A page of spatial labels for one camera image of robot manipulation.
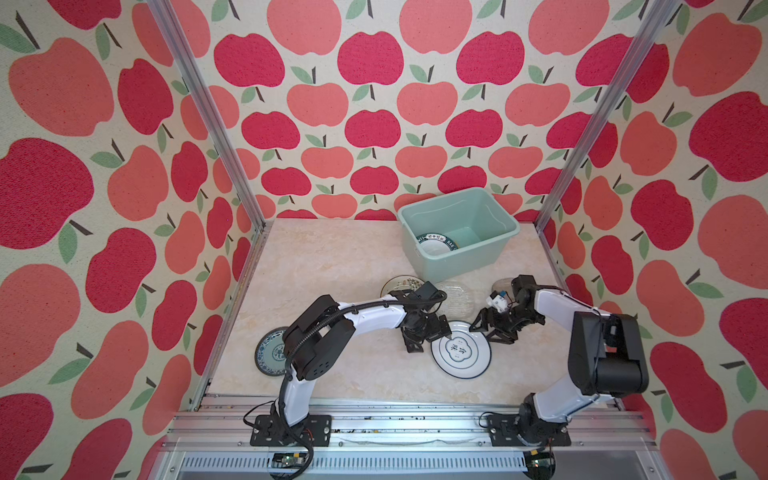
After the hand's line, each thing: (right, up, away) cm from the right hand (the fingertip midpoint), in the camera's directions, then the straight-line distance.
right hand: (486, 334), depth 89 cm
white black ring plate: (-8, -5, -2) cm, 10 cm away
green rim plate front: (-11, +28, +22) cm, 38 cm away
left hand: (-12, -2, -5) cm, 13 cm away
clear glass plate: (-5, +8, +10) cm, 14 cm away
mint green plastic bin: (-2, +32, +28) cm, 43 cm away
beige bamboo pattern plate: (-25, +14, +13) cm, 32 cm away
